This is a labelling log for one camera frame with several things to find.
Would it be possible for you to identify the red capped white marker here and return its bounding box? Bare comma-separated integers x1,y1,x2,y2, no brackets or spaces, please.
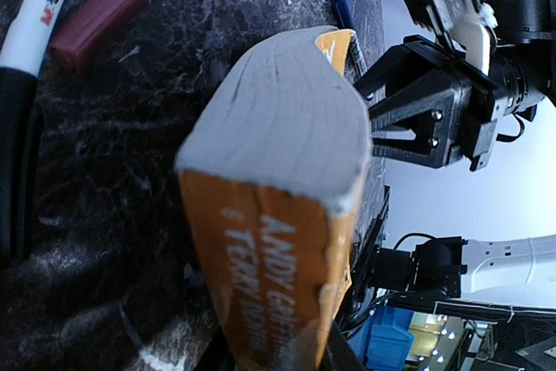
50,0,152,73

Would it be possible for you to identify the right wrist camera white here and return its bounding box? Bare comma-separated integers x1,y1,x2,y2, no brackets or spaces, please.
384,0,499,76

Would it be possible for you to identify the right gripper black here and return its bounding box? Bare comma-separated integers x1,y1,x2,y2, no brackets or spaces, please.
354,36,504,171

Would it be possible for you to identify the blue capped thin pen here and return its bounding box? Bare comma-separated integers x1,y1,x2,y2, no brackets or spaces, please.
331,0,367,79

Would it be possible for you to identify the orange green paperback book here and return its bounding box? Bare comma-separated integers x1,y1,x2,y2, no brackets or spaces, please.
175,26,372,370

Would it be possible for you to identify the black capped white marker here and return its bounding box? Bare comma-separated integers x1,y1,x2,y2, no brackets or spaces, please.
1,0,64,268

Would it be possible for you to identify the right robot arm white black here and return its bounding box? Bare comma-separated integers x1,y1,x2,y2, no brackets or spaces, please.
355,0,555,321

